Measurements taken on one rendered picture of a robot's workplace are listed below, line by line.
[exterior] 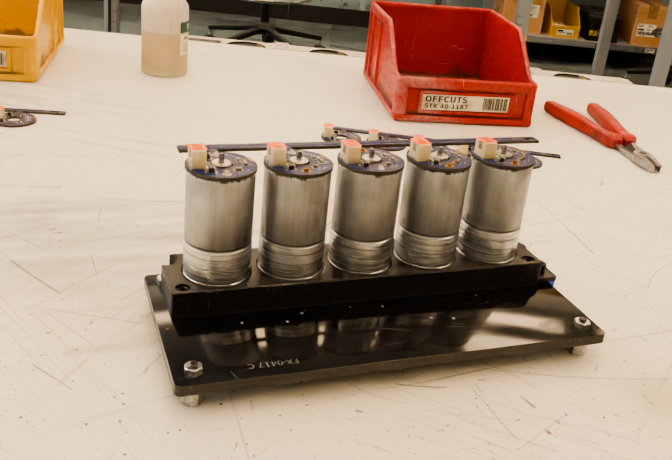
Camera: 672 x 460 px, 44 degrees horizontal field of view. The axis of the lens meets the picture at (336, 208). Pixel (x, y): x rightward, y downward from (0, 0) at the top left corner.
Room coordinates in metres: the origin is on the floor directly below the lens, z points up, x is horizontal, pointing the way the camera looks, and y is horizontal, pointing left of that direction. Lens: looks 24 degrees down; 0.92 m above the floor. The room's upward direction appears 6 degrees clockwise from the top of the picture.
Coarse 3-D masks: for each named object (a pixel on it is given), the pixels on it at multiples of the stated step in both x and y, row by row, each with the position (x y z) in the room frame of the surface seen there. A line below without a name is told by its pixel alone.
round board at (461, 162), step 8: (408, 152) 0.30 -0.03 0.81; (432, 152) 0.30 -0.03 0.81; (448, 152) 0.30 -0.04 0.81; (456, 152) 0.30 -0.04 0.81; (408, 160) 0.29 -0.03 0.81; (432, 160) 0.29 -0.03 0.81; (448, 160) 0.29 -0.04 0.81; (456, 160) 0.29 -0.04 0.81; (464, 160) 0.30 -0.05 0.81; (424, 168) 0.29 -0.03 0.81; (432, 168) 0.29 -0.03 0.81; (440, 168) 0.29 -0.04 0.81; (448, 168) 0.29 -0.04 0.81; (456, 168) 0.29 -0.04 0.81; (464, 168) 0.29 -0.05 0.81
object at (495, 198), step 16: (480, 176) 0.30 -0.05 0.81; (496, 176) 0.30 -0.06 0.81; (512, 176) 0.30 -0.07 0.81; (528, 176) 0.30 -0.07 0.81; (480, 192) 0.30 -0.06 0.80; (496, 192) 0.30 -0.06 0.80; (512, 192) 0.30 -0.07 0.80; (464, 208) 0.31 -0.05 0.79; (480, 208) 0.30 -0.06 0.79; (496, 208) 0.30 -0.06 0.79; (512, 208) 0.30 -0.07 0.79; (464, 224) 0.30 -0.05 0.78; (480, 224) 0.30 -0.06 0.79; (496, 224) 0.30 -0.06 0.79; (512, 224) 0.30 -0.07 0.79; (464, 240) 0.30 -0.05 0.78; (480, 240) 0.30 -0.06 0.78; (496, 240) 0.30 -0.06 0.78; (512, 240) 0.30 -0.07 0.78; (480, 256) 0.30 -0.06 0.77; (496, 256) 0.30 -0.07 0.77; (512, 256) 0.30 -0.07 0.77
